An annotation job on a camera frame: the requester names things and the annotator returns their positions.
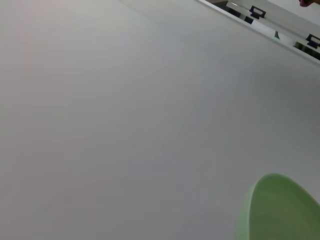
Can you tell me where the light green bowl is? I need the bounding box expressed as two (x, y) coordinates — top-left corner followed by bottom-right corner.
(236, 173), (320, 240)

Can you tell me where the black bracket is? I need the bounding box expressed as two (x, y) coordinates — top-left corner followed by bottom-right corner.
(305, 33), (320, 50)
(249, 5), (267, 20)

